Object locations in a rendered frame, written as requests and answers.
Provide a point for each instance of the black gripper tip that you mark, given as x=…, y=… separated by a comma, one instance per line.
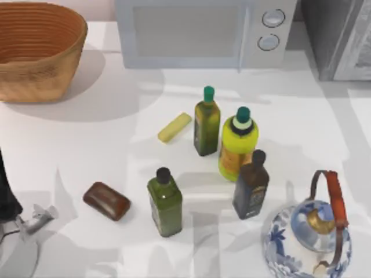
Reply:
x=7, y=197

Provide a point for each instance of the dark green bottle teal cap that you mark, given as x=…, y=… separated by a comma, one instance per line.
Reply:
x=206, y=127

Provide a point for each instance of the dark brown bottle black cap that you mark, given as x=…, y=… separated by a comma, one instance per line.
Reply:
x=251, y=191

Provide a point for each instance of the brown bread loaf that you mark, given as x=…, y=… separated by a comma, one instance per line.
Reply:
x=106, y=201

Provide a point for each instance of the yellow bottle teal cap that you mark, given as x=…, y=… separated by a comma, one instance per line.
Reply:
x=236, y=144

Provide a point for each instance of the microwave knob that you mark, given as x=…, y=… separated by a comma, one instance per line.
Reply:
x=268, y=42
x=273, y=16

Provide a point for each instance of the blue and white teapot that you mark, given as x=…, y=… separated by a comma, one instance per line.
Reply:
x=308, y=231

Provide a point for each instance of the pale microwave oven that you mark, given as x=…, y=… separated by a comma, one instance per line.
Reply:
x=188, y=34

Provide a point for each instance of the woven brown basket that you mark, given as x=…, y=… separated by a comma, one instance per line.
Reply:
x=34, y=52

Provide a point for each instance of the pale yellow bread stick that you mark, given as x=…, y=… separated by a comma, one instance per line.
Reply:
x=174, y=128

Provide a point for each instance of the green bottle black cap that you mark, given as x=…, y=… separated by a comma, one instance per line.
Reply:
x=165, y=202

